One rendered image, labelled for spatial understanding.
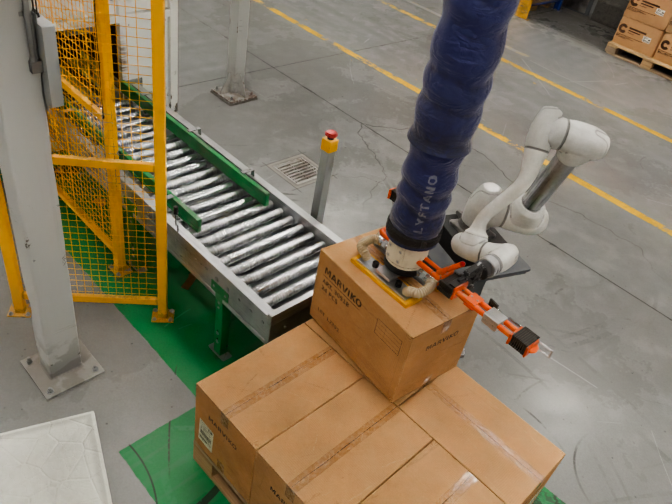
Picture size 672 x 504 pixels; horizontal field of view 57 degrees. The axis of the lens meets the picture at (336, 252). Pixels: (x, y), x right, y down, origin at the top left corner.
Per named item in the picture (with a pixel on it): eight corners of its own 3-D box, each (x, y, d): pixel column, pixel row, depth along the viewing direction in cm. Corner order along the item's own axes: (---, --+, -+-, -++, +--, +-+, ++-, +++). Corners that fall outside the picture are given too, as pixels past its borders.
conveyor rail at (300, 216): (132, 108, 450) (131, 84, 438) (139, 107, 453) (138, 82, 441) (357, 291, 336) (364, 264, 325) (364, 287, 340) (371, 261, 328)
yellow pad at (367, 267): (349, 261, 267) (351, 252, 264) (366, 254, 273) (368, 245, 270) (405, 309, 249) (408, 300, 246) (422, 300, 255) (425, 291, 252)
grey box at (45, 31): (28, 86, 235) (15, 6, 217) (41, 83, 238) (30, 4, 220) (52, 108, 225) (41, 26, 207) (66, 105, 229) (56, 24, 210)
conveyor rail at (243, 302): (42, 129, 410) (38, 102, 398) (50, 127, 413) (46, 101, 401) (263, 343, 297) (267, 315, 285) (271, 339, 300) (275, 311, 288)
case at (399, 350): (309, 313, 295) (320, 248, 270) (372, 287, 317) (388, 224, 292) (391, 403, 262) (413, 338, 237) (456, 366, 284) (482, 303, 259)
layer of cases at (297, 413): (194, 439, 281) (195, 382, 256) (348, 343, 342) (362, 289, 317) (387, 670, 222) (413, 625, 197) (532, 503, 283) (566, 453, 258)
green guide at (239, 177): (120, 91, 435) (119, 79, 430) (134, 88, 442) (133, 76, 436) (265, 207, 357) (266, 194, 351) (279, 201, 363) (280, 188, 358)
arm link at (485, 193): (460, 207, 322) (476, 173, 308) (494, 217, 322) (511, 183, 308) (460, 226, 310) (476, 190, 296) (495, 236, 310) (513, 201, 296)
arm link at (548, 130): (528, 145, 250) (560, 154, 250) (542, 100, 248) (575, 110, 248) (519, 145, 263) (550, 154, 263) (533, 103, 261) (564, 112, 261)
